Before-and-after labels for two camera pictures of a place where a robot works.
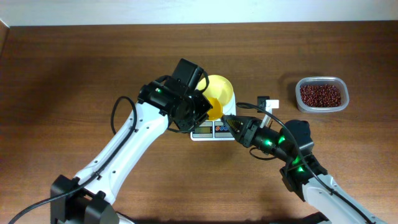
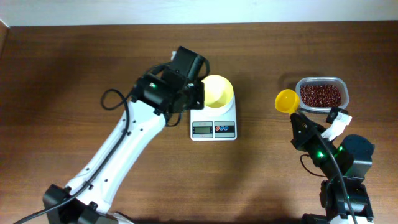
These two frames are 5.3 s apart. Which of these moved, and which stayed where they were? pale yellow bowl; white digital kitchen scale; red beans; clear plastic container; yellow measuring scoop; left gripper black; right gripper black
Moved: right gripper black; left gripper black; yellow measuring scoop
Stayed: pale yellow bowl; clear plastic container; white digital kitchen scale; red beans
